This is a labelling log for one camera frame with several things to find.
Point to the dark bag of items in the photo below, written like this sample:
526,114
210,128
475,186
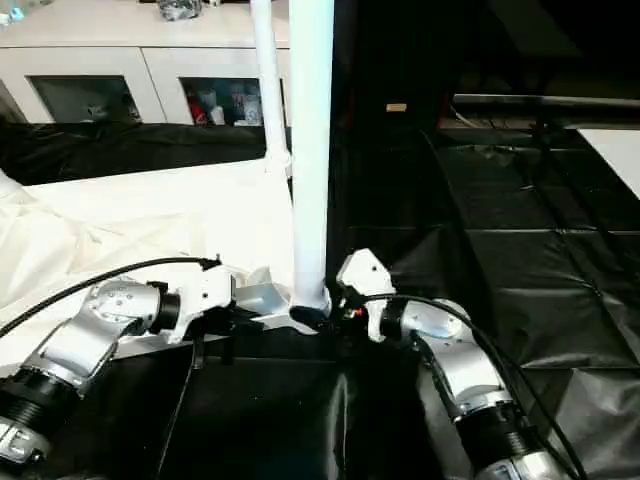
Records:
180,10

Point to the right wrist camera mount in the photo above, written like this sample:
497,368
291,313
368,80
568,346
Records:
367,272

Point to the red bottle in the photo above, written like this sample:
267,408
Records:
197,110

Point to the small tan object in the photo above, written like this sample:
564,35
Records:
396,107

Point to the white plastic table top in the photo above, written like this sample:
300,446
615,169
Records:
125,225

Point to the white flat board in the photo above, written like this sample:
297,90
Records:
615,155

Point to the black work mat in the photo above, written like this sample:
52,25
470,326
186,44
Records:
500,275

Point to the teal white plastic object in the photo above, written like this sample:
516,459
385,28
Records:
10,17

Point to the white tapered table leg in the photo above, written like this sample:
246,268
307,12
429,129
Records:
310,150
7,185
267,75

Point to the dark metal bar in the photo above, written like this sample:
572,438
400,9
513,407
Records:
550,101

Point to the tall white jar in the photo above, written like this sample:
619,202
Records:
248,107

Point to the white sideboard cabinet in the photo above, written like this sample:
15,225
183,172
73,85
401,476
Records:
100,55

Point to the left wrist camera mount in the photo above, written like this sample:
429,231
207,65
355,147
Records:
210,290

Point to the small white jar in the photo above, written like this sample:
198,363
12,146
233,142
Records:
216,115

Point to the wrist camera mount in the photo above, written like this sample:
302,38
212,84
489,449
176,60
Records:
367,272
210,290

